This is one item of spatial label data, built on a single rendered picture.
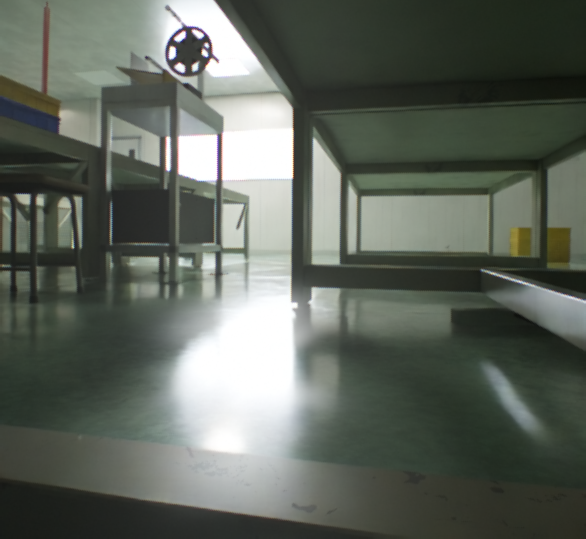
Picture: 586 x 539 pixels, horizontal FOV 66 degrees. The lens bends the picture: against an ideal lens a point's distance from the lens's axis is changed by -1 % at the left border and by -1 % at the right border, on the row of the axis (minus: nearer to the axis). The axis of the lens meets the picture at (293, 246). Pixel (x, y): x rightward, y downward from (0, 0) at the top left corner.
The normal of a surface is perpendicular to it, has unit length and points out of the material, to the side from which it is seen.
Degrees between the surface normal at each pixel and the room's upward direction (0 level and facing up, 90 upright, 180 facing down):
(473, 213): 90
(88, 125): 90
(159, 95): 90
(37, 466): 0
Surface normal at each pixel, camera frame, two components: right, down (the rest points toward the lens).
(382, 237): -0.21, 0.01
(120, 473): 0.01, -1.00
